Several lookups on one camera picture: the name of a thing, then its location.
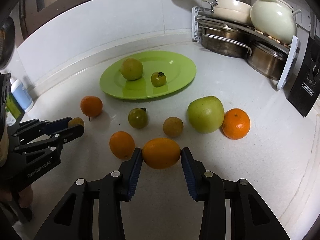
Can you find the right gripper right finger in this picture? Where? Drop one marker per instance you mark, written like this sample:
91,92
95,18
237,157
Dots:
251,218

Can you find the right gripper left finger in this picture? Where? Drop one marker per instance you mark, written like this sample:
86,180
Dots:
72,217

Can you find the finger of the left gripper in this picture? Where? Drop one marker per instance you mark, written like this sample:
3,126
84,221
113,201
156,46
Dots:
37,127
35,143

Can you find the small yellow-brown fruit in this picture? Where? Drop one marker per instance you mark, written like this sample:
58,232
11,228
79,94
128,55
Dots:
76,121

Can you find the mandarin with stem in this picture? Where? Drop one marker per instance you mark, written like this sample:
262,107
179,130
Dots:
91,106

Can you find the round orange mandarin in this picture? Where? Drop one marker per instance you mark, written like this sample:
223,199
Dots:
122,145

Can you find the small green persimmon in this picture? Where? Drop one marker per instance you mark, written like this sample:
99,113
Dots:
158,79
138,118

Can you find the oval orange citrus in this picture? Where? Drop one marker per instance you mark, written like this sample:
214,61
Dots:
161,153

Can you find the large orange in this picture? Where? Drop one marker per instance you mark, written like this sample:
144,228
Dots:
236,124

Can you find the person's left hand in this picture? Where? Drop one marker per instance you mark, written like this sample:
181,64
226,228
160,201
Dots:
25,197

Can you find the green dish soap bottle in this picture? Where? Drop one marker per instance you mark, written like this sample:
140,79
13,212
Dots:
13,110

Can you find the white blue pump bottle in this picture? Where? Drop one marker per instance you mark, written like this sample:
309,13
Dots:
21,94

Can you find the large yellow-green fruit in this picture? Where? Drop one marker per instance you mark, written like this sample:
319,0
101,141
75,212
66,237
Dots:
132,69

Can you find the small brownish round fruit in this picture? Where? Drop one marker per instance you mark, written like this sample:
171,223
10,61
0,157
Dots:
173,127

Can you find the small green persimmon on plate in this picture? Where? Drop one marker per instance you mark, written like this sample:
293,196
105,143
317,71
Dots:
158,79

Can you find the black hanging pan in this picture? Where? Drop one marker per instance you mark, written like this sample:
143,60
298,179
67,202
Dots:
7,41

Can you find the green apple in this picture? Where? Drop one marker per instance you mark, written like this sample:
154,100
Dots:
206,114

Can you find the green plate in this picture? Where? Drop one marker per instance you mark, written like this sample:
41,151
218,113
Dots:
178,69

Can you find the steel pot lower right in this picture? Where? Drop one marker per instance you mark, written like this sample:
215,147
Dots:
266,60

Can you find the metal pot rack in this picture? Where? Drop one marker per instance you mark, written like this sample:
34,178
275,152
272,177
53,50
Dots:
202,16

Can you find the steel pot lower left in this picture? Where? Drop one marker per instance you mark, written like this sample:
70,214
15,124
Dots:
226,41

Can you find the white ceramic pot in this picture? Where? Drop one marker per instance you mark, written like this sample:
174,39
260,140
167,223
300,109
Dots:
275,18

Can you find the cream saucepan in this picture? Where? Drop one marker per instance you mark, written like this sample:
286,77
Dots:
231,10

